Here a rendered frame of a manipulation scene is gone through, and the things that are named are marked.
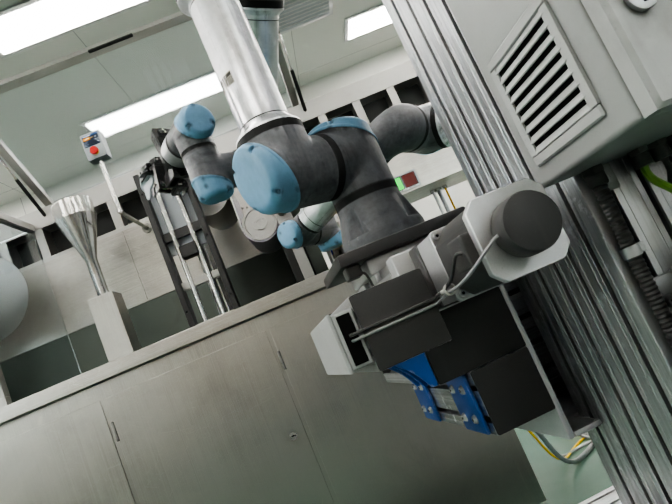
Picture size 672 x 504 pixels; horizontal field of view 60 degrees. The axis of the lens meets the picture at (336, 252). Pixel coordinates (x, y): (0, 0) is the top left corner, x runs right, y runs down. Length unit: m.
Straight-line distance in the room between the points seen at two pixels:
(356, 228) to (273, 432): 0.84
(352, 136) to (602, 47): 0.53
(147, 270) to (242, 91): 1.49
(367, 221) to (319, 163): 0.12
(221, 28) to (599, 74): 0.65
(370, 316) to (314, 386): 1.01
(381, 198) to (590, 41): 0.50
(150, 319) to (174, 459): 0.77
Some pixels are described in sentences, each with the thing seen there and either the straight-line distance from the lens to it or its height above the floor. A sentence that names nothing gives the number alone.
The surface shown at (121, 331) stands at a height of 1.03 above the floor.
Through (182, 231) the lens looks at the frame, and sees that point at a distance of 1.89.
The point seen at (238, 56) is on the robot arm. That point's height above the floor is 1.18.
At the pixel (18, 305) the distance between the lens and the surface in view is 2.22.
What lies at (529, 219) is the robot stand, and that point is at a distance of 0.55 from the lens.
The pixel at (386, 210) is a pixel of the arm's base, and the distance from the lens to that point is 0.95.
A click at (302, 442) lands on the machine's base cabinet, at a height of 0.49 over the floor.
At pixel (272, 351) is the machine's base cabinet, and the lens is 1.65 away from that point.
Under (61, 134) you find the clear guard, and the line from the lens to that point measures 2.41.
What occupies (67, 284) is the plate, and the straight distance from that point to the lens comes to 2.48.
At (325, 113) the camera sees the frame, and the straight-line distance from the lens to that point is 2.42.
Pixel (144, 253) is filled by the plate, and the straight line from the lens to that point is 2.38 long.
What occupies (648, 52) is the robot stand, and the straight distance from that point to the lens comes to 0.53.
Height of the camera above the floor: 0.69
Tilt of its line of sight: 9 degrees up
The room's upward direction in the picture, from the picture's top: 23 degrees counter-clockwise
